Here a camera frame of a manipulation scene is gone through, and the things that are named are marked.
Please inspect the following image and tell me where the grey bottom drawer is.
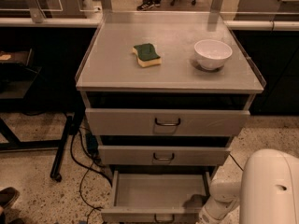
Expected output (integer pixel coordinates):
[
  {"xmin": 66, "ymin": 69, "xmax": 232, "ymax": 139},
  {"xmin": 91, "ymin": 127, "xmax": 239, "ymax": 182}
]
[{"xmin": 102, "ymin": 172, "xmax": 209, "ymax": 224}]

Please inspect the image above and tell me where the grey drawer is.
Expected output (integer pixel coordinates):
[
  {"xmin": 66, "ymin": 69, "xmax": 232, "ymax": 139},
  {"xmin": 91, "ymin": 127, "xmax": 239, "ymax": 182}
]
[
  {"xmin": 102, "ymin": 172, "xmax": 209, "ymax": 224},
  {"xmin": 86, "ymin": 92, "xmax": 249, "ymax": 136},
  {"xmin": 99, "ymin": 136, "xmax": 230, "ymax": 166}
]

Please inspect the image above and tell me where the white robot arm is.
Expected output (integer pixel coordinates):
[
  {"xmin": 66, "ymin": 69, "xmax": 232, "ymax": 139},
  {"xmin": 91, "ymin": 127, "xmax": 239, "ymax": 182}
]
[{"xmin": 196, "ymin": 149, "xmax": 299, "ymax": 224}]

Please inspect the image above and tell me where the grey drawer cabinet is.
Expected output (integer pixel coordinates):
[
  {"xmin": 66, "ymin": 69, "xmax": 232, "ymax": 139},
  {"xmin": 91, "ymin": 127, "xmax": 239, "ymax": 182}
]
[{"xmin": 75, "ymin": 10, "xmax": 267, "ymax": 179}]

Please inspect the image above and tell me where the grey top drawer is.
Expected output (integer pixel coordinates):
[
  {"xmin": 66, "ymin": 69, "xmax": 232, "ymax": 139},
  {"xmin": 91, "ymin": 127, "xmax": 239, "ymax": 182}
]
[{"xmin": 86, "ymin": 92, "xmax": 249, "ymax": 136}]

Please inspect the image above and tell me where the grey middle drawer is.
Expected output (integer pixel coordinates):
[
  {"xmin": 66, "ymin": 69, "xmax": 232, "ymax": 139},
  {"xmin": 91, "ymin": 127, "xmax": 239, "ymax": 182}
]
[{"xmin": 99, "ymin": 136, "xmax": 230, "ymax": 166}]

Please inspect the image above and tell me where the green yellow sponge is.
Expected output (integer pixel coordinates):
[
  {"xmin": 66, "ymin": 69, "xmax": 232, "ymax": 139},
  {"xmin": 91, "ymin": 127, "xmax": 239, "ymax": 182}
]
[{"xmin": 133, "ymin": 43, "xmax": 162, "ymax": 67}]

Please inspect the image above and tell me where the white ceramic bowl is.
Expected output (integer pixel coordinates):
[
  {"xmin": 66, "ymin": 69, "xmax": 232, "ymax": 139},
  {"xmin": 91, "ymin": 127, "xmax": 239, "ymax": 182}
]
[{"xmin": 194, "ymin": 39, "xmax": 233, "ymax": 70}]

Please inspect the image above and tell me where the dark shoe bottom left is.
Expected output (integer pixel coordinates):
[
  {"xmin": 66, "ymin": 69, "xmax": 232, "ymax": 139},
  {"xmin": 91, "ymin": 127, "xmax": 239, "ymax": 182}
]
[{"xmin": 0, "ymin": 186, "xmax": 21, "ymax": 224}]

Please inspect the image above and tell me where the black floor cable left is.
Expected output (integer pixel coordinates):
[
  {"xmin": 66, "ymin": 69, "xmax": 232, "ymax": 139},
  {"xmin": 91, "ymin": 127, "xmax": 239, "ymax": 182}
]
[{"xmin": 69, "ymin": 126, "xmax": 113, "ymax": 224}]

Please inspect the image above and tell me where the white horizontal rail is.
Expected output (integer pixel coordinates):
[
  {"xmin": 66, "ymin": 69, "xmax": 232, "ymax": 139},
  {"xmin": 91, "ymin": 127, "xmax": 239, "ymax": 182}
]
[{"xmin": 0, "ymin": 18, "xmax": 299, "ymax": 32}]

